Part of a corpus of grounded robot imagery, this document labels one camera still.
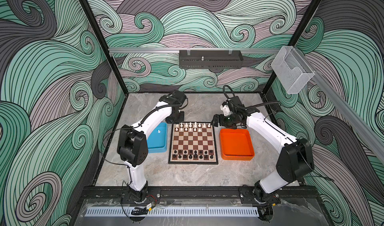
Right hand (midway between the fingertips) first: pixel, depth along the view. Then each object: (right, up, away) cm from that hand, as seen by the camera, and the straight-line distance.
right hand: (218, 124), depth 85 cm
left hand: (-23, +2, +2) cm, 23 cm away
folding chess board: (-15, -13, +5) cm, 20 cm away
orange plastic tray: (+13, -14, +6) cm, 20 cm away
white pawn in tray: (-37, -6, +10) cm, 39 cm away
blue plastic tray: (-38, -13, +9) cm, 41 cm away
